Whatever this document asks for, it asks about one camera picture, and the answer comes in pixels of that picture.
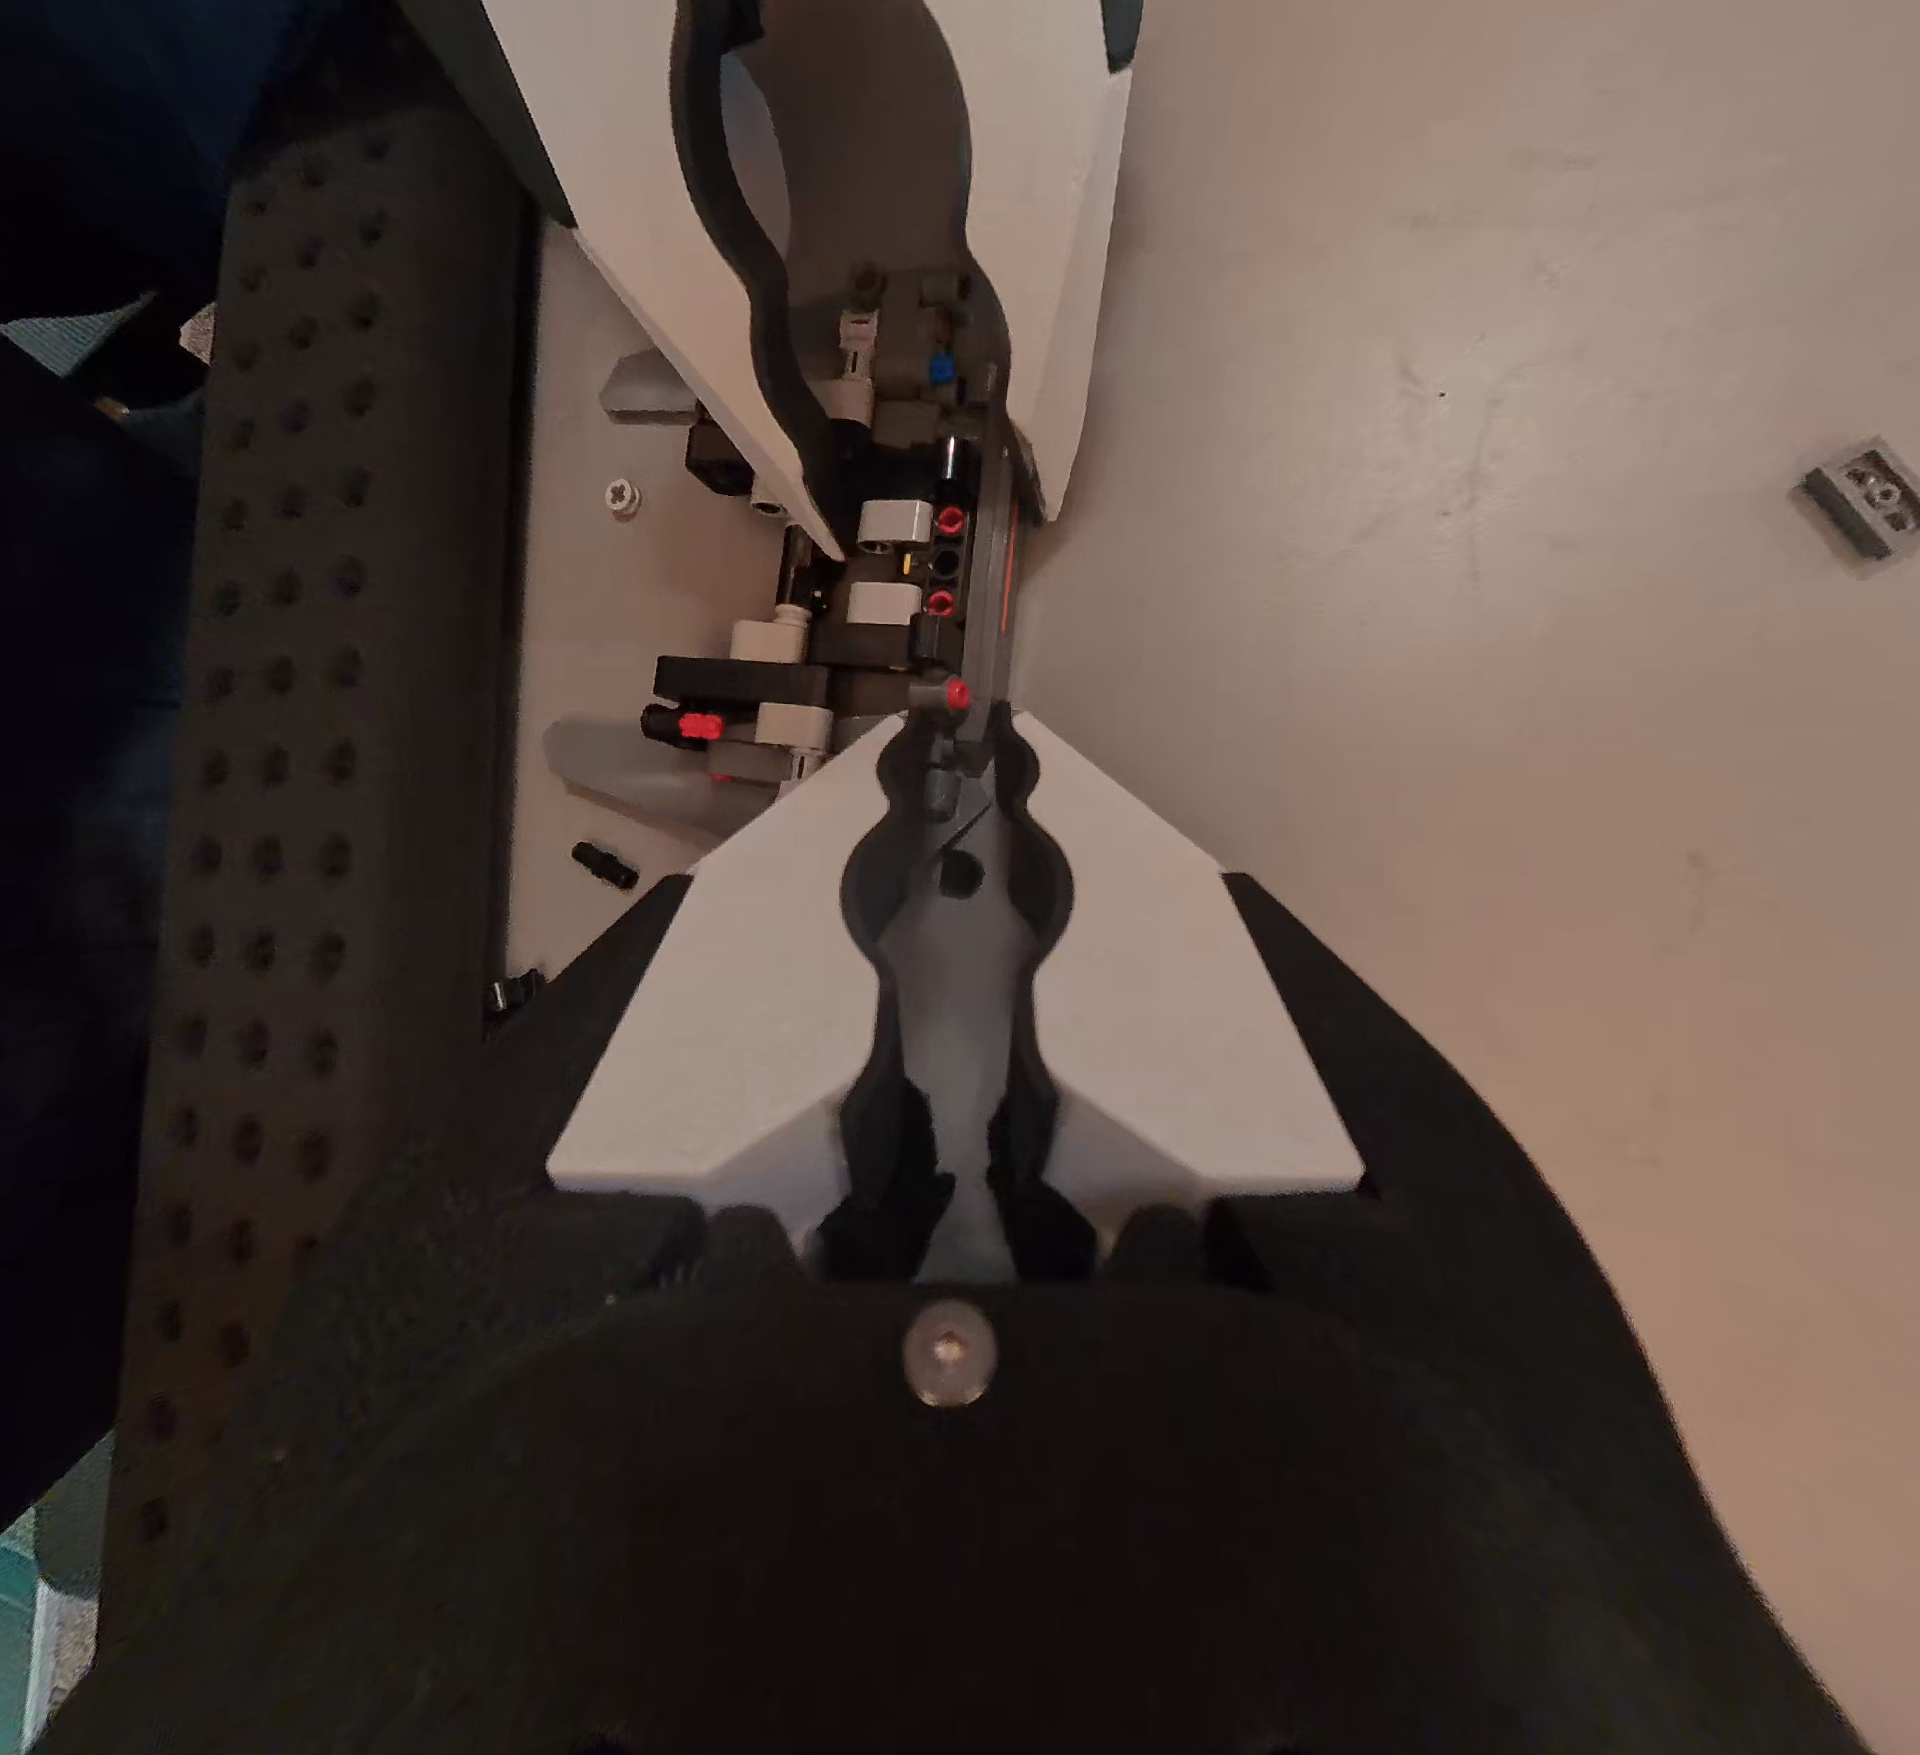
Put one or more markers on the short black lego pin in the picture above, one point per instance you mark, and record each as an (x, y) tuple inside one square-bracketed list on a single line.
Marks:
[(603, 866)]

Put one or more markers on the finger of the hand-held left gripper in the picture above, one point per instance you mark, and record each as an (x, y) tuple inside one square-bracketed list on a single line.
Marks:
[(570, 15), (1036, 136)]

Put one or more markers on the small white lego bush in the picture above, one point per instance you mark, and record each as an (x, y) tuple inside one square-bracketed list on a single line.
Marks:
[(624, 497)]

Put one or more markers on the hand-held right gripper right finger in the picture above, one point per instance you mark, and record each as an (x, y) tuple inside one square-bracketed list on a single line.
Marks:
[(1201, 1036)]

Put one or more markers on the small grey lego brick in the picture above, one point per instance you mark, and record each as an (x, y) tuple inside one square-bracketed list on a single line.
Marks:
[(1859, 505)]

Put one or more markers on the black lego connector piece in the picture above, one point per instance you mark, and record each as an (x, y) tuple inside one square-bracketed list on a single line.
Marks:
[(512, 995)]

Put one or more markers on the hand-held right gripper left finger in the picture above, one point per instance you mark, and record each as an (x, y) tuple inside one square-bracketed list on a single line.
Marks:
[(720, 1036)]

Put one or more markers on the grey and black lego model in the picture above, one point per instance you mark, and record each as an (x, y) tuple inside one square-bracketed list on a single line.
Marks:
[(735, 683)]

